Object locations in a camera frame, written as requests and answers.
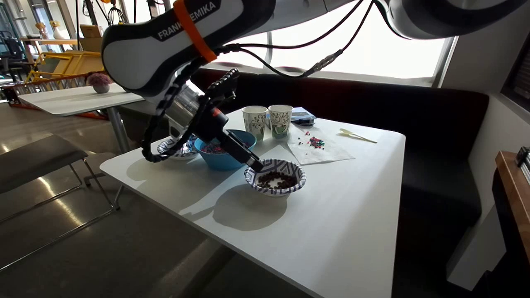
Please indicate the white plastic spoon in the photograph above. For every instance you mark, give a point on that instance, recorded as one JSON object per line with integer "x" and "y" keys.
{"x": 355, "y": 135}

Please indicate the paper cup near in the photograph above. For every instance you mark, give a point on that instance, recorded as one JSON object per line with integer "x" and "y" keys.
{"x": 256, "y": 119}

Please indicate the dark bench seat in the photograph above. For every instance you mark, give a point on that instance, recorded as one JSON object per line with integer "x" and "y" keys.
{"x": 439, "y": 198}

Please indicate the wooden shelf edge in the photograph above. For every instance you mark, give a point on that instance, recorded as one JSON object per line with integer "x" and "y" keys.
{"x": 516, "y": 182}

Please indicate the paper cup far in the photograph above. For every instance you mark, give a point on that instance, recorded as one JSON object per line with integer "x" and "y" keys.
{"x": 280, "y": 119}

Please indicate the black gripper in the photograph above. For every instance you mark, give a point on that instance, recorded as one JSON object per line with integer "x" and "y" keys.
{"x": 236, "y": 145}

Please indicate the patterned paper bowl with chocolate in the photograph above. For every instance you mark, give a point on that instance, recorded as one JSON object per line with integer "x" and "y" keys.
{"x": 275, "y": 177}

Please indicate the blue plastic bowl with candies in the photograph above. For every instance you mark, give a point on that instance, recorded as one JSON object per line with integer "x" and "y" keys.
{"x": 219, "y": 158}

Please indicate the colourful sprinkles pile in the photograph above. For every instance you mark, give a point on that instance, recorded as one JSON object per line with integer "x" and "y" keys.
{"x": 317, "y": 142}

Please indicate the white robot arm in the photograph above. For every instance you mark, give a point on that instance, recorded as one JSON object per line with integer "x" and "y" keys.
{"x": 156, "y": 58}

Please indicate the paper cup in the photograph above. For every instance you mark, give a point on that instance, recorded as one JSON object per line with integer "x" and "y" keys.
{"x": 256, "y": 119}
{"x": 280, "y": 119}

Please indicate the white square table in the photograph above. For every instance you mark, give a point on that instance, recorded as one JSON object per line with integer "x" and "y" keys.
{"x": 322, "y": 213}

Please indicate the white paper napkin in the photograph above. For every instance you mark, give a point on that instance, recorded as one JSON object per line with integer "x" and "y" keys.
{"x": 299, "y": 142}

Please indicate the grey chair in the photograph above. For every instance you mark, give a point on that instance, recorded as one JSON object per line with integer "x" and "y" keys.
{"x": 40, "y": 157}

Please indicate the yellow cart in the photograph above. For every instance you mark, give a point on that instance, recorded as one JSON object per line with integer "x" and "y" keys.
{"x": 65, "y": 64}

